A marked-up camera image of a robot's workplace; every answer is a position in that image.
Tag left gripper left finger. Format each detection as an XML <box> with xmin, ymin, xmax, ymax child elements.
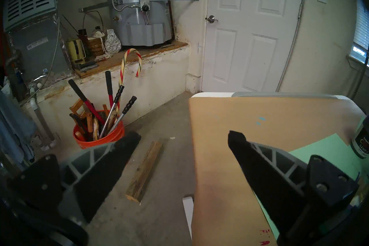
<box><xmin>9</xmin><ymin>132</ymin><xmax>142</xmax><ymax>224</ymax></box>

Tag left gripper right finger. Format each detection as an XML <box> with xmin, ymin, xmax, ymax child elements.
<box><xmin>228</xmin><ymin>130</ymin><xmax>359</xmax><ymax>246</ymax></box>

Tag purple paint sample jar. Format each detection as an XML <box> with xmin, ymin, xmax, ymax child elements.
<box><xmin>351</xmin><ymin>116</ymin><xmax>369</xmax><ymax>159</ymax></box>

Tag orange plastic bucket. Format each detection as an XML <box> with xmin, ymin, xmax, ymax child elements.
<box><xmin>73</xmin><ymin>110</ymin><xmax>125</xmax><ymax>150</ymax></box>

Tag rough wooden log piece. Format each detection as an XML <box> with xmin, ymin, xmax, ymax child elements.
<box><xmin>125</xmin><ymin>141</ymin><xmax>163</xmax><ymax>202</ymax></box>

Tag mint green paper sheet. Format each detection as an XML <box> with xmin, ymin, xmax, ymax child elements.
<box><xmin>255</xmin><ymin>132</ymin><xmax>369</xmax><ymax>241</ymax></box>
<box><xmin>355</xmin><ymin>116</ymin><xmax>366</xmax><ymax>135</ymax></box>

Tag brown paper covered table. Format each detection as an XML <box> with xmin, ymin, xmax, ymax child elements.
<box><xmin>189</xmin><ymin>96</ymin><xmax>366</xmax><ymax>246</ymax></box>

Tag flat wooden slat board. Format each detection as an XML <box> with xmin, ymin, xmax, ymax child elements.
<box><xmin>347</xmin><ymin>178</ymin><xmax>366</xmax><ymax>210</ymax></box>

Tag white PVC pipe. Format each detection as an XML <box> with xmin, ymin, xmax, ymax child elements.
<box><xmin>29</xmin><ymin>87</ymin><xmax>57</xmax><ymax>151</ymax></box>

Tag blue hanging cloth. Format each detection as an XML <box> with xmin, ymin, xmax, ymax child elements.
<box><xmin>0</xmin><ymin>90</ymin><xmax>36</xmax><ymax>164</ymax></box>

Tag striped candy cane decoration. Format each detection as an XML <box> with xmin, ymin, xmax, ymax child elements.
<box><xmin>115</xmin><ymin>48</ymin><xmax>142</xmax><ymax>116</ymax></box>

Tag yellow can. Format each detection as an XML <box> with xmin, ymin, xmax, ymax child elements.
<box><xmin>66</xmin><ymin>38</ymin><xmax>86</xmax><ymax>64</ymax></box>

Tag brown wicker basket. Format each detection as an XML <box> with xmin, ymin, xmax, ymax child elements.
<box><xmin>78</xmin><ymin>11</ymin><xmax>106</xmax><ymax>57</ymax></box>

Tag plywood heater platform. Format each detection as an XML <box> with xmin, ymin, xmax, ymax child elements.
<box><xmin>74</xmin><ymin>41</ymin><xmax>189</xmax><ymax>79</ymax></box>

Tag aluminium foil wrapped bundle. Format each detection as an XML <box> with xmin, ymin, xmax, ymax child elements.
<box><xmin>104</xmin><ymin>29</ymin><xmax>122</xmax><ymax>54</ymax></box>

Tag white panel door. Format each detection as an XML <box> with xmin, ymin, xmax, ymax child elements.
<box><xmin>201</xmin><ymin>0</ymin><xmax>305</xmax><ymax>92</ymax></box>

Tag grey water heater tank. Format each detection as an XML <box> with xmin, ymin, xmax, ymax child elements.
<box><xmin>106</xmin><ymin>0</ymin><xmax>174</xmax><ymax>47</ymax></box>

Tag white window blinds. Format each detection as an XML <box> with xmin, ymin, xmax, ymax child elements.
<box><xmin>350</xmin><ymin>0</ymin><xmax>369</xmax><ymax>63</ymax></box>

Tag wooden handle hand saw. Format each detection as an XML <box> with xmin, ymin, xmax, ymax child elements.
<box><xmin>69</xmin><ymin>98</ymin><xmax>88</xmax><ymax>122</ymax></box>

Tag black grip metal tool handle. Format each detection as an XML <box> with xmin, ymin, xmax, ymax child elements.
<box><xmin>108</xmin><ymin>96</ymin><xmax>137</xmax><ymax>135</ymax></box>
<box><xmin>99</xmin><ymin>85</ymin><xmax>125</xmax><ymax>139</ymax></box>

